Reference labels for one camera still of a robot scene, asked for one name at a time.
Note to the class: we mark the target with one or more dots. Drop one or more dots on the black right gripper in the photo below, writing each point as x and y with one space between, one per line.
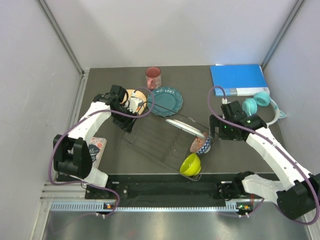
215 121

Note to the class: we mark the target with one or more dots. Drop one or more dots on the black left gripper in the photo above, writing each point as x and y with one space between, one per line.
127 125

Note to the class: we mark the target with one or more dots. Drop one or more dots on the beige floral plate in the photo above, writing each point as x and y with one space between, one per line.
126 99

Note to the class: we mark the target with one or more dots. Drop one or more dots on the red blue patterned bowl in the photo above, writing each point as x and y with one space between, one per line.
200 146

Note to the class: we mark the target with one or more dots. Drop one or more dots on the white watermelon plate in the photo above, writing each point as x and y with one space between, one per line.
186 128

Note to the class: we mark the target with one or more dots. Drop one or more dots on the black wire dish rack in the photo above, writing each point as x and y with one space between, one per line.
156 146

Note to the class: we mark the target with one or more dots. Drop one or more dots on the teal scalloped plate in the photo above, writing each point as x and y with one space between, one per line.
167 101

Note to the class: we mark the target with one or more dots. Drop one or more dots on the lime green bowl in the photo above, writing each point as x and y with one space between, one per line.
191 166

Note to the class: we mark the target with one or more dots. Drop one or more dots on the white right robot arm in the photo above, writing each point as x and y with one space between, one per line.
296 192

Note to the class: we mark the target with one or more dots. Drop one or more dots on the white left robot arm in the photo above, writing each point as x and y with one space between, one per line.
71 155

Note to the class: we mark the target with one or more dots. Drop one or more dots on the Little Women book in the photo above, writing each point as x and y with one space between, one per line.
96 149

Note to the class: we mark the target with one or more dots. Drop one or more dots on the teal cat-ear headphones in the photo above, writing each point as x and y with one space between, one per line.
262 99

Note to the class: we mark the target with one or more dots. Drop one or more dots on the blue clip file folder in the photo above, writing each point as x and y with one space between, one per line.
238 80

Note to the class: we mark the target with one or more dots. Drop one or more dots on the pink mug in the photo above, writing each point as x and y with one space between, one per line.
153 77

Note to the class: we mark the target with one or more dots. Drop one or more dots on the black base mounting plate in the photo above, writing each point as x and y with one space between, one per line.
137 190

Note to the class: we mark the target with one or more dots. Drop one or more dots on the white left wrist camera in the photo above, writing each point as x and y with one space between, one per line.
135 102

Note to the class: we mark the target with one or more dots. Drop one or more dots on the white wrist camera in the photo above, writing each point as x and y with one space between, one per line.
224 101
135 102

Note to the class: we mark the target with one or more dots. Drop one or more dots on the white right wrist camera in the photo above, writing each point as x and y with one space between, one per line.
224 101

